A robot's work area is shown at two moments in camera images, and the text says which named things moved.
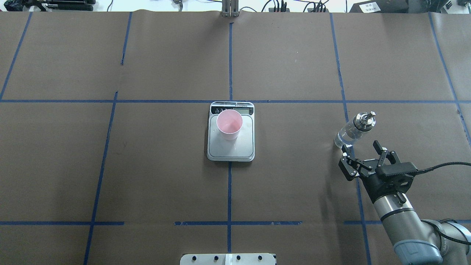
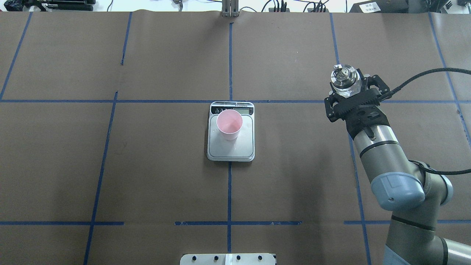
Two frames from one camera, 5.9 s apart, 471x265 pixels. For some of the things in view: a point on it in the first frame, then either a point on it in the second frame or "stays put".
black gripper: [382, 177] to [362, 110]
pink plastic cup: [229, 122] stays put
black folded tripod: [54, 5] stays put
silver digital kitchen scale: [243, 148] stays put
